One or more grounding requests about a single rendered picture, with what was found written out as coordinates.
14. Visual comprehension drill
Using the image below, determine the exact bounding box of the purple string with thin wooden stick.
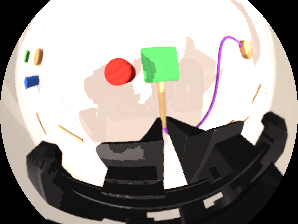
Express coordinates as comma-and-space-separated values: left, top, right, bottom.
157, 36, 242, 135

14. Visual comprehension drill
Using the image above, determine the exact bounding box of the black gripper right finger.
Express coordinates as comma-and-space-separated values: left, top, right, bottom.
166, 116, 245, 184

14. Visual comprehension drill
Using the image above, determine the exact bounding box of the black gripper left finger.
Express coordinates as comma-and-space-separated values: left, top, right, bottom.
96, 117, 165, 181

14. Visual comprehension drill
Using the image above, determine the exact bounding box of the light green block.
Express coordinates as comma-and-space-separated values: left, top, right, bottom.
140, 47, 180, 83

